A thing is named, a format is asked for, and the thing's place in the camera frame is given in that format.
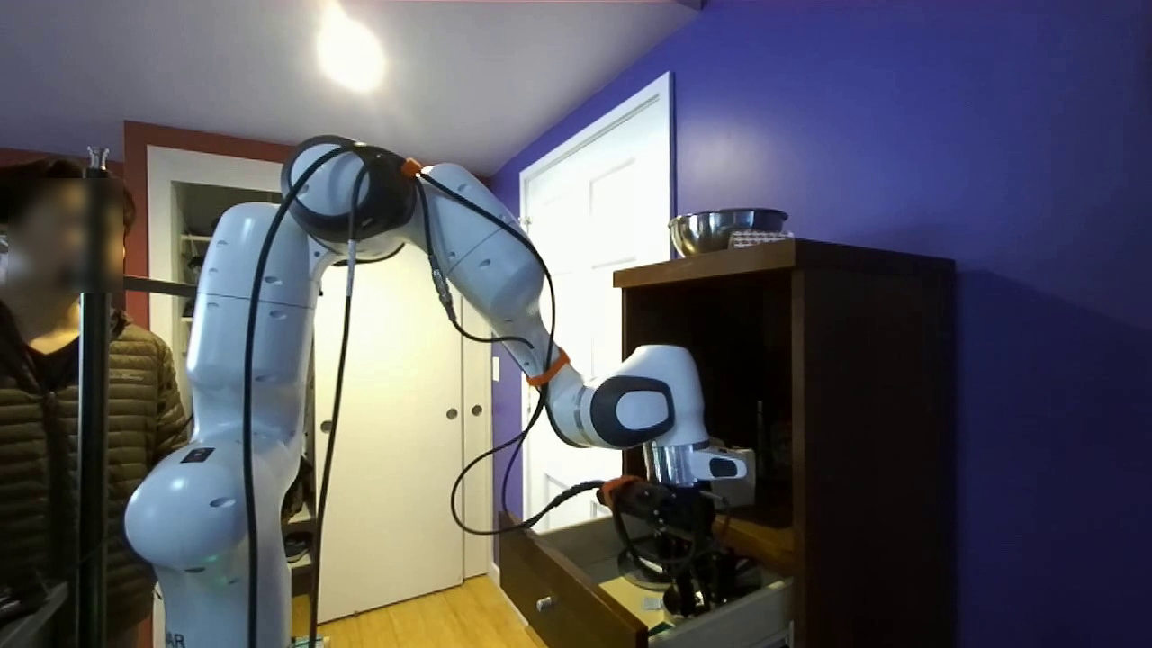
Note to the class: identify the white closet doors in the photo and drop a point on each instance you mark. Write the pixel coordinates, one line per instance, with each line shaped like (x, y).
(398, 411)

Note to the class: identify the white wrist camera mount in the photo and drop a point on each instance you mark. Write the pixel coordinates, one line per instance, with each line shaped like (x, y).
(701, 464)

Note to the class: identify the person in striped sweater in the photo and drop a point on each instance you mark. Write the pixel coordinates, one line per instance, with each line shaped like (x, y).
(38, 452)

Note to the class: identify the silver bowl on shelf top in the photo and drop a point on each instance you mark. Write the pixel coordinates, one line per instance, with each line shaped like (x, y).
(723, 227)

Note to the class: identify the dark wooden shelf unit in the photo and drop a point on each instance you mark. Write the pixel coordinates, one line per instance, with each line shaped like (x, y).
(835, 370)

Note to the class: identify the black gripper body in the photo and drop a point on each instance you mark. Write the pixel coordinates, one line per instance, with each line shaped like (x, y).
(666, 539)

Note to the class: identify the white door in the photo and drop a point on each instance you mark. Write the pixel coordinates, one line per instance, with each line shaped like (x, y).
(599, 202)

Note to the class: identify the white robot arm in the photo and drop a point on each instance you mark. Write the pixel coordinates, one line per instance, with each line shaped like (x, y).
(209, 517)

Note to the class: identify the open wooden drawer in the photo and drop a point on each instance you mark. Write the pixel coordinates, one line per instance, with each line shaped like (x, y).
(573, 592)

